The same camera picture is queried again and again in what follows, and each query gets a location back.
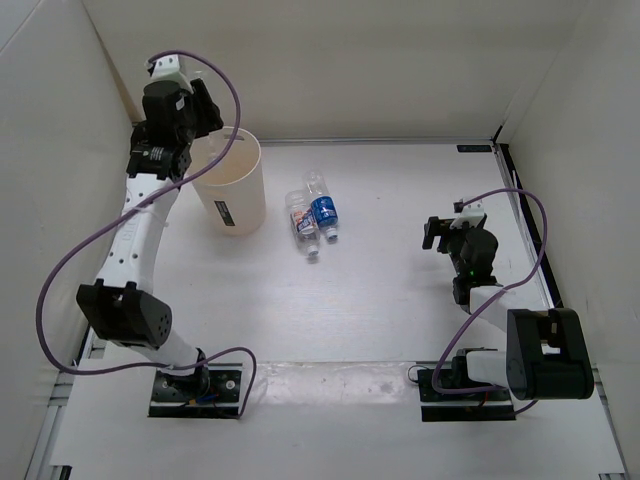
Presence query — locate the clear bottle orange blue label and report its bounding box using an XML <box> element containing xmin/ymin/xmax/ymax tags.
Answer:
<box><xmin>285</xmin><ymin>190</ymin><xmax>320</xmax><ymax>262</ymax></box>

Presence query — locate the clear bottle blue cap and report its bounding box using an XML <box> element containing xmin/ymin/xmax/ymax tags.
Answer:
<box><xmin>204</xmin><ymin>131</ymin><xmax>230</xmax><ymax>163</ymax></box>

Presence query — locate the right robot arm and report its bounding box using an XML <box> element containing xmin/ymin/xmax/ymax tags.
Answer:
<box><xmin>422</xmin><ymin>216</ymin><xmax>595</xmax><ymax>401</ymax></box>

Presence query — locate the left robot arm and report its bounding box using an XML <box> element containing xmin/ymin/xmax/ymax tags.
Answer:
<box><xmin>76</xmin><ymin>79</ymin><xmax>223</xmax><ymax>400</ymax></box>

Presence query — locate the white plastic bin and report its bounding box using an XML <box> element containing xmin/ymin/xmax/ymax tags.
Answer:
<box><xmin>189</xmin><ymin>127</ymin><xmax>266</xmax><ymax>236</ymax></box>

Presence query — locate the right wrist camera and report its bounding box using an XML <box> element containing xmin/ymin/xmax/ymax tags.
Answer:
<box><xmin>449</xmin><ymin>199</ymin><xmax>487</xmax><ymax>230</ymax></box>

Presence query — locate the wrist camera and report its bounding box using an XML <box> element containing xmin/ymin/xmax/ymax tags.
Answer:
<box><xmin>449</xmin><ymin>199</ymin><xmax>487</xmax><ymax>230</ymax></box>
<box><xmin>147</xmin><ymin>54</ymin><xmax>192</xmax><ymax>92</ymax></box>

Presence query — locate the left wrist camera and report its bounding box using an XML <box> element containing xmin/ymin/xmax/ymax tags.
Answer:
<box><xmin>147</xmin><ymin>54</ymin><xmax>192</xmax><ymax>92</ymax></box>

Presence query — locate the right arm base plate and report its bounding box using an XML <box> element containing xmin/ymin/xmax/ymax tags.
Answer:
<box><xmin>417</xmin><ymin>368</ymin><xmax>516</xmax><ymax>423</ymax></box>

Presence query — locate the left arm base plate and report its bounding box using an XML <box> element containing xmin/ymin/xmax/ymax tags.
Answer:
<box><xmin>147</xmin><ymin>363</ymin><xmax>243</xmax><ymax>419</ymax></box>

